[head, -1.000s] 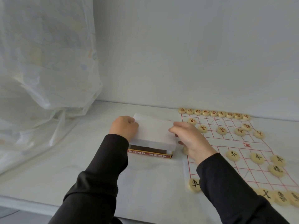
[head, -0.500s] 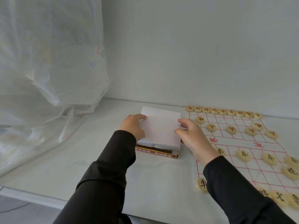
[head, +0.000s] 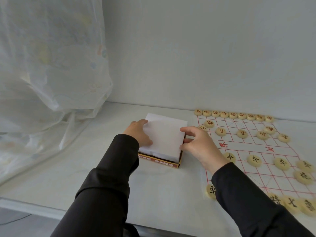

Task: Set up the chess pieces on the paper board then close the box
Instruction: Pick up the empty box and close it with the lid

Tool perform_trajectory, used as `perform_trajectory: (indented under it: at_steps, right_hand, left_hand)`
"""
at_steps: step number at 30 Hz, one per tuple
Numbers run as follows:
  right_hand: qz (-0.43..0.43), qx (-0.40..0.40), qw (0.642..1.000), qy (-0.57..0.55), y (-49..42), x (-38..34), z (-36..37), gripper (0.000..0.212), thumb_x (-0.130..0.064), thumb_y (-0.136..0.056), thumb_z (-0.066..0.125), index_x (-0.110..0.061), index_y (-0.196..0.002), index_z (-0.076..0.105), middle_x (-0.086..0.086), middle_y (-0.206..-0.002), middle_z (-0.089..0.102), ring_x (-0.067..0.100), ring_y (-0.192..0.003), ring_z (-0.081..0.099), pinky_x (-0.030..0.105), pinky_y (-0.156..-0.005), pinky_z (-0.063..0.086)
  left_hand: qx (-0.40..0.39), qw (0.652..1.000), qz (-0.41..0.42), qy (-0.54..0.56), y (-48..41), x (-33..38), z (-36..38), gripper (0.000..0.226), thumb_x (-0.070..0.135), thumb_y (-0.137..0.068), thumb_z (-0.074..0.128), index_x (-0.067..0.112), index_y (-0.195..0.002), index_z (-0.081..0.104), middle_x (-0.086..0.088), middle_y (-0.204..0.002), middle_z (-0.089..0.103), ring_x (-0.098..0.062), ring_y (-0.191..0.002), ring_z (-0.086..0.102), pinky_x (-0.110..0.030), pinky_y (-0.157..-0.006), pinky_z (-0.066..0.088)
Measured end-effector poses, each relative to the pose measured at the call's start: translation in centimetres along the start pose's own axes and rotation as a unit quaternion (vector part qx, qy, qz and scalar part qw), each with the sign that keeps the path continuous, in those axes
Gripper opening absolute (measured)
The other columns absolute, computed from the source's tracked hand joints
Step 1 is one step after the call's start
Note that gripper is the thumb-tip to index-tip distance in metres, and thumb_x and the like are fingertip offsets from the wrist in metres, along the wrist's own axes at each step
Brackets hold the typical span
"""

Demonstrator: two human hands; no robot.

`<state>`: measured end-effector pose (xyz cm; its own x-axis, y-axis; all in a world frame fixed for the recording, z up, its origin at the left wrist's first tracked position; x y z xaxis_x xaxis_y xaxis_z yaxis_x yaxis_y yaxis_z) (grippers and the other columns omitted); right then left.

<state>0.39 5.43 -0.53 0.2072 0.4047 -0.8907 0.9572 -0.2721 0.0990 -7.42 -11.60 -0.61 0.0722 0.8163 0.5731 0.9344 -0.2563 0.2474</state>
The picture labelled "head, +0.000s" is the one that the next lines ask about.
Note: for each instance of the person's left hand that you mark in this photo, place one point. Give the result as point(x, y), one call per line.
point(138, 133)

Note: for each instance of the person's right hand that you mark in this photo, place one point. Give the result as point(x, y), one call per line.
point(202, 148)

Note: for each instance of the white cardboard box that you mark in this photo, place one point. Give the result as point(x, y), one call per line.
point(163, 138)

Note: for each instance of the round black-marked chess piece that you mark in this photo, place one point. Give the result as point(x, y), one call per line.
point(230, 157)
point(303, 177)
point(305, 166)
point(211, 191)
point(276, 200)
point(282, 163)
point(254, 160)
point(308, 207)
point(291, 204)

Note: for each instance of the red grid xiangqi board sheet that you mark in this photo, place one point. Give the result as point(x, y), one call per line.
point(256, 148)

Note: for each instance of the person's left forearm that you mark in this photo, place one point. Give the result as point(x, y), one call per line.
point(98, 194)

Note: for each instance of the person's right forearm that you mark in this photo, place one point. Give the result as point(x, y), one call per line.
point(254, 204)

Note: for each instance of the grey desk drawer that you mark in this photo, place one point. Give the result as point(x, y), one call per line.
point(160, 232)

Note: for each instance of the sheer white curtain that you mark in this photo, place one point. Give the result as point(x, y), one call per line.
point(44, 71)

